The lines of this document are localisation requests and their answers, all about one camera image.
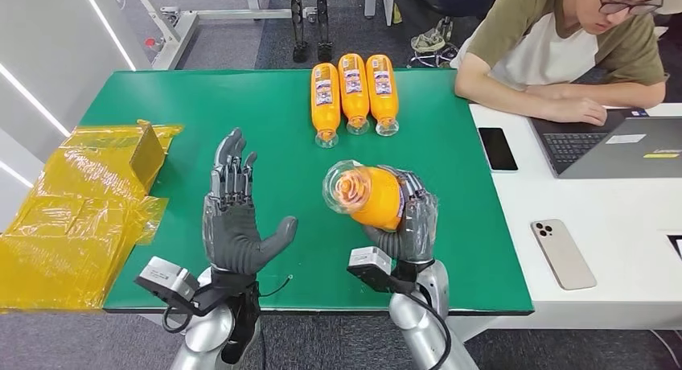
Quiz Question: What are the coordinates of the black smartphone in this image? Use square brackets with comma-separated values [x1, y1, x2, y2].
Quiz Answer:
[478, 127, 519, 172]

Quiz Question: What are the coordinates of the grey laptop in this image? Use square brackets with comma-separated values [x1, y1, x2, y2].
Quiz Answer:
[528, 109, 682, 180]

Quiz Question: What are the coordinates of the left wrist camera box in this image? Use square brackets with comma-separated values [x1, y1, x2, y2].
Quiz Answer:
[134, 256, 201, 306]

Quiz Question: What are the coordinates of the green table mat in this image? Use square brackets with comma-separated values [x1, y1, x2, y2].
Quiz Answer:
[78, 68, 535, 315]

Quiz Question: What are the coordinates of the beige smartphone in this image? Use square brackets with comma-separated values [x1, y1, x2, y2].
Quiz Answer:
[530, 219, 598, 291]

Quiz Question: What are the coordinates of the yellow taped cardboard box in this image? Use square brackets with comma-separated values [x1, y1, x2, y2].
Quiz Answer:
[0, 119, 185, 313]

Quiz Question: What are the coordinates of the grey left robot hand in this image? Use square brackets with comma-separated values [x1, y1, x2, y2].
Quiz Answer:
[201, 127, 299, 276]

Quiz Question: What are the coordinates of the black stand leg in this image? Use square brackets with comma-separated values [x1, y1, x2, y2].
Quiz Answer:
[277, 0, 310, 64]
[311, 0, 335, 64]

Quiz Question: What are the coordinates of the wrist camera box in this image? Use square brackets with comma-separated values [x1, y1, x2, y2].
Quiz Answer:
[347, 245, 396, 294]
[134, 256, 201, 306]

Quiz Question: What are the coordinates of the shoe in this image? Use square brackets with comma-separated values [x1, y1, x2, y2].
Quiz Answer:
[410, 16, 454, 54]

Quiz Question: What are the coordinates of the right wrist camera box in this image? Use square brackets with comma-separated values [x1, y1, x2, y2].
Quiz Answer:
[347, 245, 396, 294]

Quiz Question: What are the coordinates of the orange bottle with clear cap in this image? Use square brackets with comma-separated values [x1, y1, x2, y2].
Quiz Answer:
[322, 159, 409, 232]
[365, 53, 400, 138]
[337, 53, 371, 136]
[310, 62, 342, 149]

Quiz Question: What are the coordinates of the thin black cable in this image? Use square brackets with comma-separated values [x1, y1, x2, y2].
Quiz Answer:
[258, 273, 294, 298]

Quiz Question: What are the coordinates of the white metal frame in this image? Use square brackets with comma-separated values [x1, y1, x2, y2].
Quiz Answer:
[127, 0, 293, 72]

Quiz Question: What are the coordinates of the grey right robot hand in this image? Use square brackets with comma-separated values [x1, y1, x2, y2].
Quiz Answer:
[363, 165, 440, 264]

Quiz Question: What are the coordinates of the person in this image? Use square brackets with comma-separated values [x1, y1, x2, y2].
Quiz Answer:
[454, 0, 682, 127]

